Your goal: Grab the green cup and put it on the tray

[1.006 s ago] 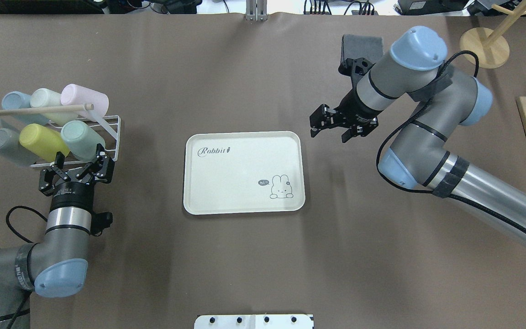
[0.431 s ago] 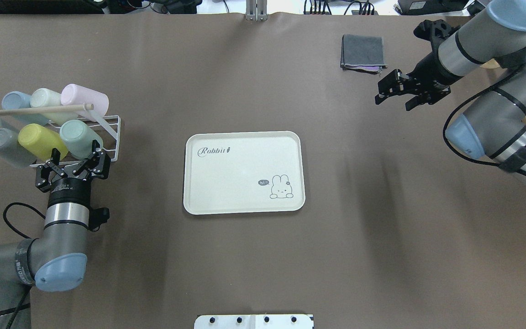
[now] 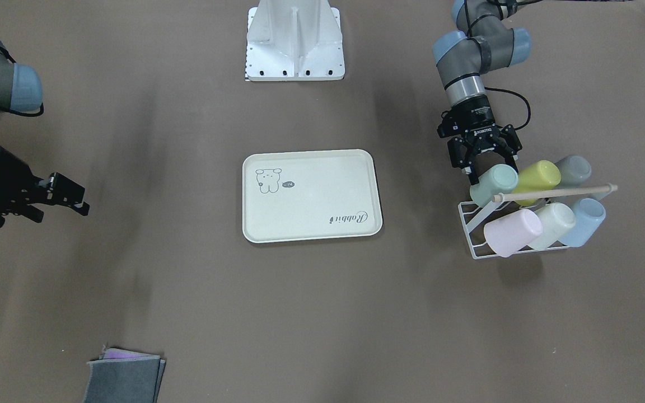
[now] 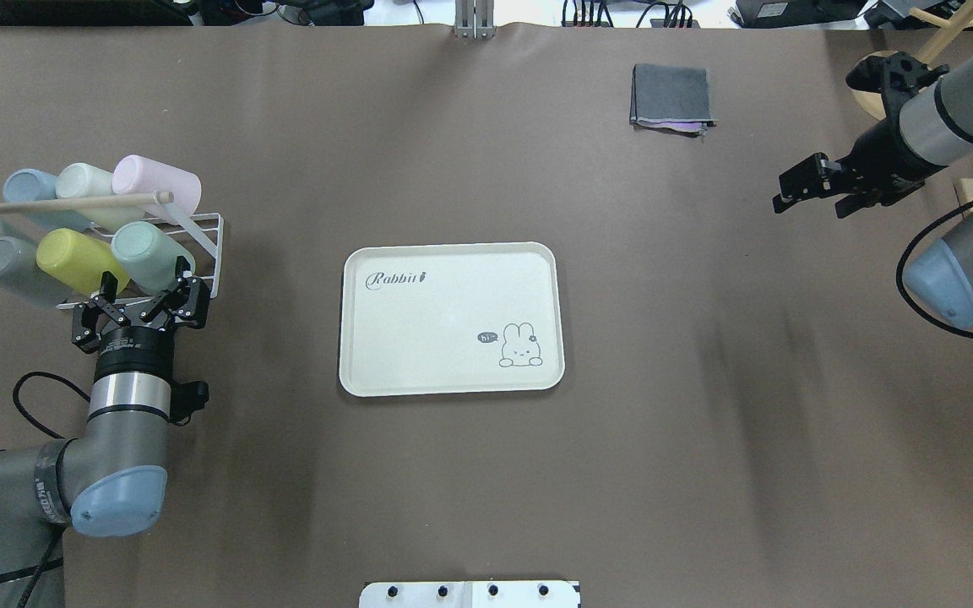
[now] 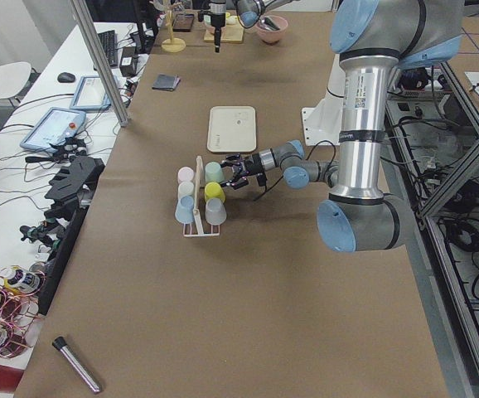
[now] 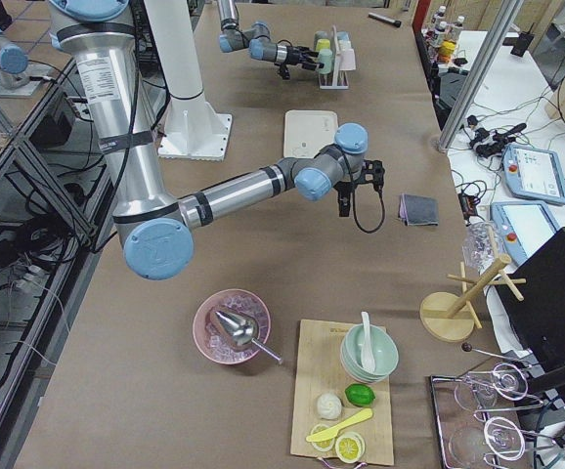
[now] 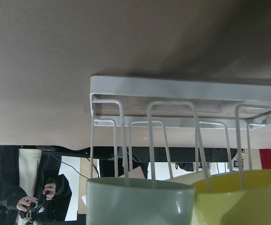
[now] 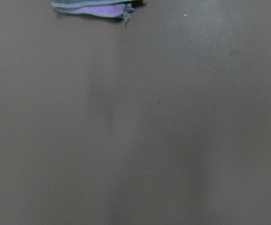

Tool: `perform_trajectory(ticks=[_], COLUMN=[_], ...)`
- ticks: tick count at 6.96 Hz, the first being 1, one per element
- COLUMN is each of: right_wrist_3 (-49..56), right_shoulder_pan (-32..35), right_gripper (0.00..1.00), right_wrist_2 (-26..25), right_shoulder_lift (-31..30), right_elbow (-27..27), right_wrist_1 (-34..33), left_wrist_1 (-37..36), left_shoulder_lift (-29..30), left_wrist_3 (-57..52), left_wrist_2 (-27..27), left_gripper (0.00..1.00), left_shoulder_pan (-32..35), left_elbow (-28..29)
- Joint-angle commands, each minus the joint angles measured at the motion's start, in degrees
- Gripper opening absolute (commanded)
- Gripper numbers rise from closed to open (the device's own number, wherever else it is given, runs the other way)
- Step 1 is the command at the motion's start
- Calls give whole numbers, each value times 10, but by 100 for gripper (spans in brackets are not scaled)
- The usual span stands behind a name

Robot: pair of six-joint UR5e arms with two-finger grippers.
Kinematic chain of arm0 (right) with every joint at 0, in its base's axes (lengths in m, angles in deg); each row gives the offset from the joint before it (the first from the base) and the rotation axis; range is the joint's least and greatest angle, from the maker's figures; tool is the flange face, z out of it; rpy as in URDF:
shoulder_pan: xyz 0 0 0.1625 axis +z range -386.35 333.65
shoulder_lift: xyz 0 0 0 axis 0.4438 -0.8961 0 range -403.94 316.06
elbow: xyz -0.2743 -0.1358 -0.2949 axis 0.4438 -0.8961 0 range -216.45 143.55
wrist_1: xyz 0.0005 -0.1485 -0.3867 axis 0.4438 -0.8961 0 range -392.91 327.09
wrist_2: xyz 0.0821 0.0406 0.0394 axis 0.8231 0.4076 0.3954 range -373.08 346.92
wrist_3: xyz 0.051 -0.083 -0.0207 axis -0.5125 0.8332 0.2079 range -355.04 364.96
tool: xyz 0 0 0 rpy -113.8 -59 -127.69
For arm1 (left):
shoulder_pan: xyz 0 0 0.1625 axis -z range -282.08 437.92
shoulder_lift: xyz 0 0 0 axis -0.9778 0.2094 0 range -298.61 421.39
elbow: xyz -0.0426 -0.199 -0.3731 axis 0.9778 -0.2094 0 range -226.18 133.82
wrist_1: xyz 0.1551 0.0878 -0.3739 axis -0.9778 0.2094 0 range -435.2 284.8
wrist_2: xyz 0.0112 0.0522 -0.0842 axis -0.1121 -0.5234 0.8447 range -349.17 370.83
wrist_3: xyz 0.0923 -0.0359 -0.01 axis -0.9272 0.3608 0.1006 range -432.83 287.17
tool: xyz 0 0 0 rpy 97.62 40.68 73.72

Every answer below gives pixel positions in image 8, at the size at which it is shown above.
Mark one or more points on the purple cloth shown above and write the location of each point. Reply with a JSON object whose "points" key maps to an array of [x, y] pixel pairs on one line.
{"points": [[115, 8]]}

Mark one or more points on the grey folded cloth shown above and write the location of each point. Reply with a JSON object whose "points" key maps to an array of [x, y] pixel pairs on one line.
{"points": [[63, 5]]}

